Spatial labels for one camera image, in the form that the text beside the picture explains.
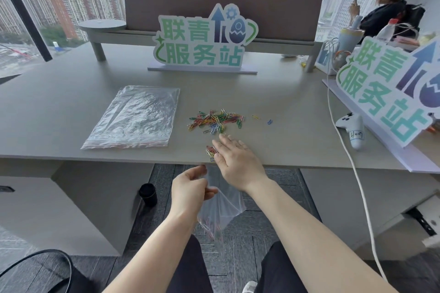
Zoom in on person's left hand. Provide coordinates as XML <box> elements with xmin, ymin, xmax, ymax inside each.
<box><xmin>168</xmin><ymin>165</ymin><xmax>219</xmax><ymax>222</ymax></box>

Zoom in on person's right hand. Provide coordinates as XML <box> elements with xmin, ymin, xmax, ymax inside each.
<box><xmin>211</xmin><ymin>133</ymin><xmax>270</xmax><ymax>195</ymax></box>

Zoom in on clear plastic zip bag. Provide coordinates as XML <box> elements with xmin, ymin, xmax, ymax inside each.
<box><xmin>197</xmin><ymin>166</ymin><xmax>247</xmax><ymax>247</ymax></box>

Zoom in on person's left forearm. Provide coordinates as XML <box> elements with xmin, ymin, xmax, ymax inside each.
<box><xmin>102</xmin><ymin>213</ymin><xmax>201</xmax><ymax>293</ymax></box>

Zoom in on person's right forearm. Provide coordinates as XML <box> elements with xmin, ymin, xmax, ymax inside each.
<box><xmin>247</xmin><ymin>179</ymin><xmax>390</xmax><ymax>293</ymax></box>

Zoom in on pile of coloured paper clips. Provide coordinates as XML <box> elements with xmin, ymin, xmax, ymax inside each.
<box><xmin>187</xmin><ymin>108</ymin><xmax>245</xmax><ymax>135</ymax></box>

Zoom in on black cylinder under desk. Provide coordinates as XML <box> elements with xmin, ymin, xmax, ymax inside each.
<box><xmin>138</xmin><ymin>183</ymin><xmax>158</xmax><ymax>208</ymax></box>

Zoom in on paper clips inside bag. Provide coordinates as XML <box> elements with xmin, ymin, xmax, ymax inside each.
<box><xmin>197</xmin><ymin>217</ymin><xmax>225</xmax><ymax>246</ymax></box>

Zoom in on stack of clear plastic bags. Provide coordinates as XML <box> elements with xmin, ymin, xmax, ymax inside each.
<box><xmin>80</xmin><ymin>85</ymin><xmax>181</xmax><ymax>150</ymax></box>

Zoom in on person's black trousers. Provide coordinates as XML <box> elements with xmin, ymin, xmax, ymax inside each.
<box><xmin>166</xmin><ymin>234</ymin><xmax>311</xmax><ymax>293</ymax></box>

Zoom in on green and white standing sign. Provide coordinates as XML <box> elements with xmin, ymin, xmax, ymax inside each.
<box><xmin>147</xmin><ymin>3</ymin><xmax>259</xmax><ymax>76</ymax></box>
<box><xmin>322</xmin><ymin>35</ymin><xmax>440</xmax><ymax>174</ymax></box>

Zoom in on grey desk cabinet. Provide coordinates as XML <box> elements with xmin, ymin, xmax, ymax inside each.
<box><xmin>0</xmin><ymin>159</ymin><xmax>156</xmax><ymax>258</ymax></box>
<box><xmin>300</xmin><ymin>167</ymin><xmax>440</xmax><ymax>263</ymax></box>

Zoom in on white game controller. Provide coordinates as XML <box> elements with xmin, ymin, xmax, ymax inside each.
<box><xmin>335</xmin><ymin>112</ymin><xmax>366</xmax><ymax>150</ymax></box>

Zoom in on white and blue box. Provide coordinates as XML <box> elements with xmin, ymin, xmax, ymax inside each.
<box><xmin>314</xmin><ymin>42</ymin><xmax>340</xmax><ymax>76</ymax></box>

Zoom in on brown desk divider panel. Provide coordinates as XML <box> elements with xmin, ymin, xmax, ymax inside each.
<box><xmin>123</xmin><ymin>0</ymin><xmax>324</xmax><ymax>43</ymax></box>

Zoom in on grey desk shelf riser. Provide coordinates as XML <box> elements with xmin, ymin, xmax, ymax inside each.
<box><xmin>78</xmin><ymin>19</ymin><xmax>324</xmax><ymax>73</ymax></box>

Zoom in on pale yellow and blue cup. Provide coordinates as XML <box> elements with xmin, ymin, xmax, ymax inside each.
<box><xmin>338</xmin><ymin>27</ymin><xmax>366</xmax><ymax>55</ymax></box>

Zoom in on white bottle with red cap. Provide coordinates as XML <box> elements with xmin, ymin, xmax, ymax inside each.
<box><xmin>375</xmin><ymin>18</ymin><xmax>400</xmax><ymax>43</ymax></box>

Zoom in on black backpack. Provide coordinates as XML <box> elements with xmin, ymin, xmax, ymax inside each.
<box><xmin>395</xmin><ymin>3</ymin><xmax>426</xmax><ymax>38</ymax></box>

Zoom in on white cable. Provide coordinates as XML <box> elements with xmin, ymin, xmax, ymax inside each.
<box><xmin>322</xmin><ymin>39</ymin><xmax>390</xmax><ymax>283</ymax></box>

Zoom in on black chair frame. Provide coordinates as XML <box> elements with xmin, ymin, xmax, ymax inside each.
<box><xmin>0</xmin><ymin>249</ymin><xmax>75</xmax><ymax>293</ymax></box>

